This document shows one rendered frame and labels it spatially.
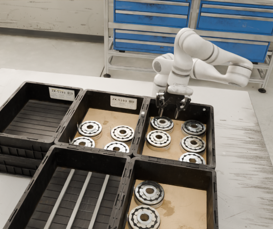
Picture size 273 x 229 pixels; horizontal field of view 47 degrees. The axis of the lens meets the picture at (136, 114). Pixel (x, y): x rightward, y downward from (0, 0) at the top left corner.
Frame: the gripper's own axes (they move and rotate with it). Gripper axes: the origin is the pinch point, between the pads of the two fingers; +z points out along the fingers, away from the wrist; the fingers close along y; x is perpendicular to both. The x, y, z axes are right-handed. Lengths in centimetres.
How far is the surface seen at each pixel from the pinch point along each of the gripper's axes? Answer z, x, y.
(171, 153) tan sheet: 15.2, 6.7, -3.8
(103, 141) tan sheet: 18.7, -0.5, 24.3
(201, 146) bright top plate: 10.8, 5.4, -15.9
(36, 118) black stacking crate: 23, -17, 55
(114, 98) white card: 11.0, -22.2, 20.4
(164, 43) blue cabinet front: 55, -190, -33
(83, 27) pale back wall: 93, -291, 53
